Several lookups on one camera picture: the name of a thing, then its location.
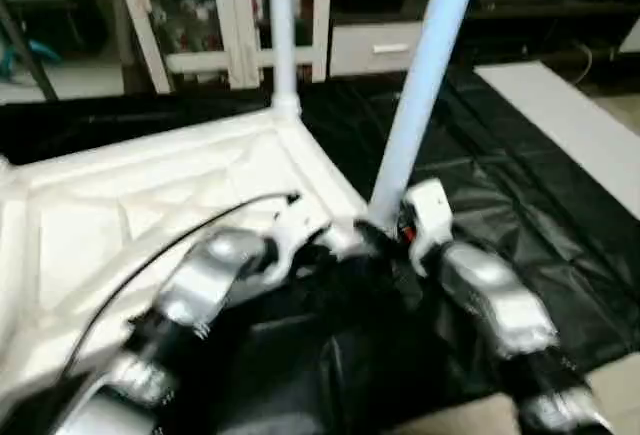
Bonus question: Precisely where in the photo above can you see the white plastic table top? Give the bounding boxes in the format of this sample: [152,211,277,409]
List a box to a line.
[0,104,372,401]

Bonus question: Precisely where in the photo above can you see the black work mat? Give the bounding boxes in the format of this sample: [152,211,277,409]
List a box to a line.
[0,67,640,435]

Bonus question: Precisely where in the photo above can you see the white drawer cabinet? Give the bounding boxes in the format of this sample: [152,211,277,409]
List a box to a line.
[329,19,426,76]

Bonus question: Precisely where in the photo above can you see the white flat board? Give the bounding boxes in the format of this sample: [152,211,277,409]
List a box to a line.
[474,62,640,221]

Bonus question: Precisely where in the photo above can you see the white glass door cabinet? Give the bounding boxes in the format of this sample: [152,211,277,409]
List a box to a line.
[112,0,334,95]

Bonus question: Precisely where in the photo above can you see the black low desk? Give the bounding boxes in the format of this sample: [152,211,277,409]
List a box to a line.
[469,0,640,62]

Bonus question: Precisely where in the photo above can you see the white side cabinet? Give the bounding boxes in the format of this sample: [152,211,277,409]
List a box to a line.
[618,17,640,52]

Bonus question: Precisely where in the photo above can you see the black storage unit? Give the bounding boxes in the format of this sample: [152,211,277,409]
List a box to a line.
[49,0,110,56]

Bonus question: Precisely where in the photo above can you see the grey pole stand blue brackets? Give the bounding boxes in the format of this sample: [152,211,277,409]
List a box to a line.
[0,0,62,102]

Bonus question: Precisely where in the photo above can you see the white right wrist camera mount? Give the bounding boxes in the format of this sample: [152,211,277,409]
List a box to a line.
[402,179,454,277]

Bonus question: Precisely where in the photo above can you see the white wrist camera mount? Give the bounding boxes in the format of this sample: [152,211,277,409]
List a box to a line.
[402,179,454,277]
[264,198,332,289]

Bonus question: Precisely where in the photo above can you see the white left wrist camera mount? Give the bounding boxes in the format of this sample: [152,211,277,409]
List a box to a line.
[264,198,332,289]

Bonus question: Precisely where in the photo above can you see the white floor cable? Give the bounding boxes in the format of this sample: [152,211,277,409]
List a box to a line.
[572,39,617,87]

